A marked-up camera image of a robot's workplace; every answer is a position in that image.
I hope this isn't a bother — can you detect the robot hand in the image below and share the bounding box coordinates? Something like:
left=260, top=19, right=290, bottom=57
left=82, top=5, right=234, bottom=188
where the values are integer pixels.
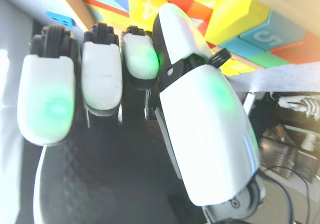
left=16, top=3, right=267, bottom=224

